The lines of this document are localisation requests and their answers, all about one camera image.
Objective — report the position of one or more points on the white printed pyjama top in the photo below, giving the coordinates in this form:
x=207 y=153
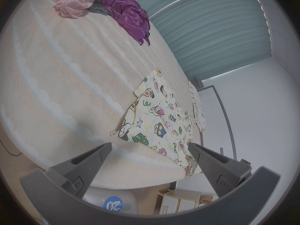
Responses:
x=159 y=121

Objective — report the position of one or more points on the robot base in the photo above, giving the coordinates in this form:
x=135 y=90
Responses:
x=121 y=196

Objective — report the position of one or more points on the blue-green curtain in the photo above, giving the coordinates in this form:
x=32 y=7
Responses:
x=211 y=31

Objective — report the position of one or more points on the grey bedside table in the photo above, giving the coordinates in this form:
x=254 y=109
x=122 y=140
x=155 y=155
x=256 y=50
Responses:
x=194 y=81

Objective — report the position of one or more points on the white printed pillow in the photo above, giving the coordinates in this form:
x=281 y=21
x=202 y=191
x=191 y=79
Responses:
x=198 y=109

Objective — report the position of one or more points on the purple garment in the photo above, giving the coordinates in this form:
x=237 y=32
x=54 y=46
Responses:
x=126 y=10

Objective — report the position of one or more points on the dark grey garment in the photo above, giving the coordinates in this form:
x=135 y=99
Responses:
x=98 y=8

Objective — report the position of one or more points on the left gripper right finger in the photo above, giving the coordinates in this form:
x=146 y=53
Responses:
x=218 y=170

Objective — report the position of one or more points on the pink garment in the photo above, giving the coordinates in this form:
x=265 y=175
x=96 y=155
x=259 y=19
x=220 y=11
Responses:
x=75 y=1

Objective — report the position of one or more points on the bed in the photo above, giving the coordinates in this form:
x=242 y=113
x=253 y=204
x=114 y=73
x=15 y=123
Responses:
x=70 y=78

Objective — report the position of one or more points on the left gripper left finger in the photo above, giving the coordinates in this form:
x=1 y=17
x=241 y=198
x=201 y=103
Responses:
x=82 y=169

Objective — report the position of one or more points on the small white wooden table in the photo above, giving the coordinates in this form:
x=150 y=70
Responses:
x=182 y=200

